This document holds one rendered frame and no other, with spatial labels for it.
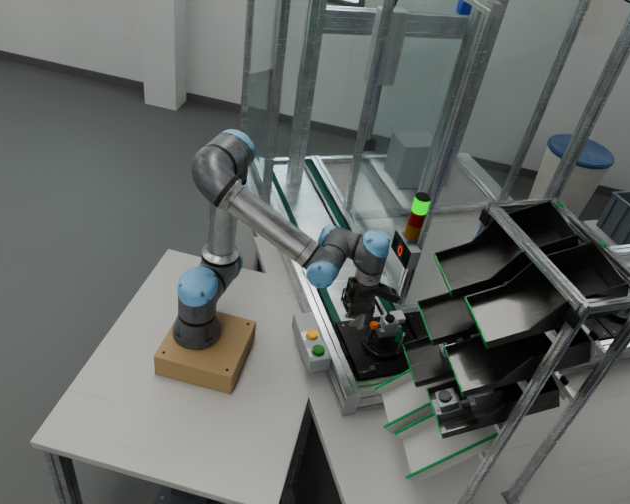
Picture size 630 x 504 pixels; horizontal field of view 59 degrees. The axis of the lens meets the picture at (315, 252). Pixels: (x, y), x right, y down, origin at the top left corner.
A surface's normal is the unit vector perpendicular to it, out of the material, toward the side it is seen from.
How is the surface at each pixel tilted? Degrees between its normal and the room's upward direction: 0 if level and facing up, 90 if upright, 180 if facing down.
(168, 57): 90
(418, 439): 45
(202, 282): 7
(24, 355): 0
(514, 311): 25
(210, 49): 90
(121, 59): 90
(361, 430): 0
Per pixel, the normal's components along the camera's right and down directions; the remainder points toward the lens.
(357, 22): 0.29, 0.63
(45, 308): 0.14, -0.77
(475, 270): -0.29, -0.71
